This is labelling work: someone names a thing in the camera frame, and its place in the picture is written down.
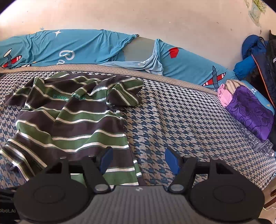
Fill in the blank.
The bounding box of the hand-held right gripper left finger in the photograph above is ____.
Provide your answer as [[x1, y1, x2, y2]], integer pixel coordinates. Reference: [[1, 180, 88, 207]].
[[41, 146, 114, 193]]

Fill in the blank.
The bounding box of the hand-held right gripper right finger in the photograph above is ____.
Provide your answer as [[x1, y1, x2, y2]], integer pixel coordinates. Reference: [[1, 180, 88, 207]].
[[165, 148, 234, 193]]

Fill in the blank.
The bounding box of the green brown striped shirt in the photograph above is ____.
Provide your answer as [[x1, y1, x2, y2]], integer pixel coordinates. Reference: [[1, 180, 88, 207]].
[[0, 71, 144, 187]]

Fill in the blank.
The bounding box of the blue beige houndstooth mat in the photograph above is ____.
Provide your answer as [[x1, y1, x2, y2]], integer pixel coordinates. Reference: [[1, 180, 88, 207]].
[[0, 63, 276, 194]]

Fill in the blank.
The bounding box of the pink cloth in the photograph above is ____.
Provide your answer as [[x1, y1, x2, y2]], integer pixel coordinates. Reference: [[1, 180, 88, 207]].
[[217, 83, 234, 108]]

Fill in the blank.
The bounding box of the grey printed cloth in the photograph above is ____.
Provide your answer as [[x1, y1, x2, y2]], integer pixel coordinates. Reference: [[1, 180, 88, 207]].
[[235, 121, 275, 157]]

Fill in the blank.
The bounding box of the purple floral cloth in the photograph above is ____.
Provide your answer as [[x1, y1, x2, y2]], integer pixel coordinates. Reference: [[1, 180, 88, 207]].
[[226, 85, 274, 141]]

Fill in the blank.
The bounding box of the beige knit cloth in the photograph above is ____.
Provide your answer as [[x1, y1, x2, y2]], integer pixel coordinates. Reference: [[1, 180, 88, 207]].
[[225, 79, 244, 93]]

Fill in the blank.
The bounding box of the grey foam cushion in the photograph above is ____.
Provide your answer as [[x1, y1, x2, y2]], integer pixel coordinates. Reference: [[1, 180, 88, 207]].
[[124, 37, 157, 63]]

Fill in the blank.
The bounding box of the dark jacket with orange trim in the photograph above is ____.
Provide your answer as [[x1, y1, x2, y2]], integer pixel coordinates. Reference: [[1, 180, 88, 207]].
[[251, 30, 276, 106]]

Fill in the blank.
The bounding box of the blue jacket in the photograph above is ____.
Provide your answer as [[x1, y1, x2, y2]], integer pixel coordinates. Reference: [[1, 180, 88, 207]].
[[233, 34, 270, 80]]

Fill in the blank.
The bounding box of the torn wall sticker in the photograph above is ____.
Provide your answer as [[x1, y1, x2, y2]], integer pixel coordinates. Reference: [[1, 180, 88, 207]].
[[248, 0, 268, 23]]

